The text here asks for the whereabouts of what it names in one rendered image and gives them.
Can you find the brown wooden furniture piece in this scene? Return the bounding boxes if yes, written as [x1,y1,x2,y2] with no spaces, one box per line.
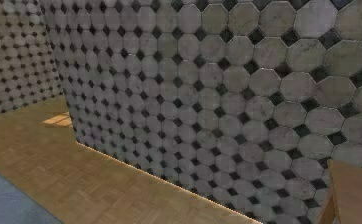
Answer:
[316,158,362,224]

